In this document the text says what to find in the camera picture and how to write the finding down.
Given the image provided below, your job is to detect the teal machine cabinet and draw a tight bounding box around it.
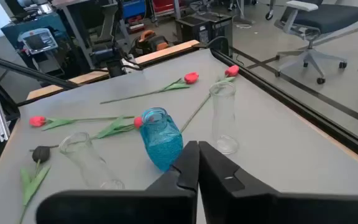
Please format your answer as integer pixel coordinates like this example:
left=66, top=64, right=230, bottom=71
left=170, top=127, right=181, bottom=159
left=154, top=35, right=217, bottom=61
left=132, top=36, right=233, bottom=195
left=0, top=12, right=71, bottom=78

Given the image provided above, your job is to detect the clear glass vase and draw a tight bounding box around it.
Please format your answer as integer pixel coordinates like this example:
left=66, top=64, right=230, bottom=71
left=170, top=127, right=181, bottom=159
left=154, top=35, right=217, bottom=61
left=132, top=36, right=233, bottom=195
left=209, top=81, right=240, bottom=156
left=58, top=132, right=126, bottom=190

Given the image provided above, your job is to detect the grey screen device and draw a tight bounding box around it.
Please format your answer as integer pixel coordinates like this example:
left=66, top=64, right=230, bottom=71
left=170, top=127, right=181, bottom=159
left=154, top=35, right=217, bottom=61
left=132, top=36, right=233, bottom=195
left=17, top=27, right=59, bottom=56

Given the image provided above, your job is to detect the orange shop vacuum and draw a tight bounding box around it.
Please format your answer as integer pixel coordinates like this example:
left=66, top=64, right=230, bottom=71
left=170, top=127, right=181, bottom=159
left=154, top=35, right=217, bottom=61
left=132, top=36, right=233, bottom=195
left=128, top=29, right=171, bottom=58

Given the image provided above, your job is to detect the black diagonal frame strut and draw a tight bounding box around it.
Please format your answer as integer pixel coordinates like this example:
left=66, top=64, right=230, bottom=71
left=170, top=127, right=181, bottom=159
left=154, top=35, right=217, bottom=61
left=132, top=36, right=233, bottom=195
left=0, top=51, right=80, bottom=91

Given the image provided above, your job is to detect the black table frame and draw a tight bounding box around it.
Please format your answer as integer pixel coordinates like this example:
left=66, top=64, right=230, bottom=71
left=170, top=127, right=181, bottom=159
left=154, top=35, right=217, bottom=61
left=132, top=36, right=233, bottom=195
left=193, top=42, right=358, bottom=167

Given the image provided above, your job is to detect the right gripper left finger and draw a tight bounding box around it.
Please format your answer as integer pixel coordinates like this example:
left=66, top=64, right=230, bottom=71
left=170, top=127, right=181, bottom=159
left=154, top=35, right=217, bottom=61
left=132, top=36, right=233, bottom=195
left=35, top=140, right=200, bottom=224

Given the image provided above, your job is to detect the blue storage bin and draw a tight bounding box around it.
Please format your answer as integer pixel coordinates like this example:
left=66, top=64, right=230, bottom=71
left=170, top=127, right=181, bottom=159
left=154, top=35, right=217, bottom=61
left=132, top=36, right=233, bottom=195
left=122, top=0, right=147, bottom=19

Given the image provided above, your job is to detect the blue glass vase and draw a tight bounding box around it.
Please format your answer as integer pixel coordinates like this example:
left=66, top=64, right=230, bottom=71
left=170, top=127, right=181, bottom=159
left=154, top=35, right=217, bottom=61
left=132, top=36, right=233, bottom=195
left=139, top=107, right=185, bottom=172

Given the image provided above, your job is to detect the red artificial tulip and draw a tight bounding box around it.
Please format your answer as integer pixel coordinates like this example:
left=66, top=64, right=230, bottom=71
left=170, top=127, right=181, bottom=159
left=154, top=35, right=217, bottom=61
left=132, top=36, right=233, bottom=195
left=180, top=64, right=241, bottom=134
left=29, top=114, right=135, bottom=131
left=99, top=71, right=200, bottom=105
left=29, top=114, right=144, bottom=153

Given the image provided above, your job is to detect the grey office chair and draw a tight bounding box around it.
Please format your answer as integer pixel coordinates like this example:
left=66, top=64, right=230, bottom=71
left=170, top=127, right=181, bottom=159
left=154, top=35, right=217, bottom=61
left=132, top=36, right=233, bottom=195
left=273, top=0, right=358, bottom=85

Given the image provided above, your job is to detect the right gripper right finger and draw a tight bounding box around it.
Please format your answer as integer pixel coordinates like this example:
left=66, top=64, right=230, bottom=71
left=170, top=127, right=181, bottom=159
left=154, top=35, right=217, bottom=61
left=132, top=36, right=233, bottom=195
left=198, top=141, right=358, bottom=224

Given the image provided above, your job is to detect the black artificial tulip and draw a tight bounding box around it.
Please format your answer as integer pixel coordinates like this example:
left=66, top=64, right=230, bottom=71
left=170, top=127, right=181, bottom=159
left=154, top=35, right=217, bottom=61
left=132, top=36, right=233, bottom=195
left=17, top=145, right=52, bottom=224

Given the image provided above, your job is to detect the red storage bin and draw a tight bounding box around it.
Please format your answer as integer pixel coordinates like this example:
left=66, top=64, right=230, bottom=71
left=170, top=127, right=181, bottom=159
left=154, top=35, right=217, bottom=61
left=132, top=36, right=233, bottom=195
left=152, top=0, right=180, bottom=15

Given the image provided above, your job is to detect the black equipment case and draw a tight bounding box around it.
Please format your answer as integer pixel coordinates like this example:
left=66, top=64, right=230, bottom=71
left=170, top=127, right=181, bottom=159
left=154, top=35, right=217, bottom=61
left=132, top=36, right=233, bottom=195
left=175, top=12, right=234, bottom=57

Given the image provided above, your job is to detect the wooden side board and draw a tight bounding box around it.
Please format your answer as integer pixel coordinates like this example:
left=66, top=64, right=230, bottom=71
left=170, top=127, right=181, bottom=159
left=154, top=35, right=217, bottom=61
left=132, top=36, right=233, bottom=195
left=26, top=39, right=201, bottom=101

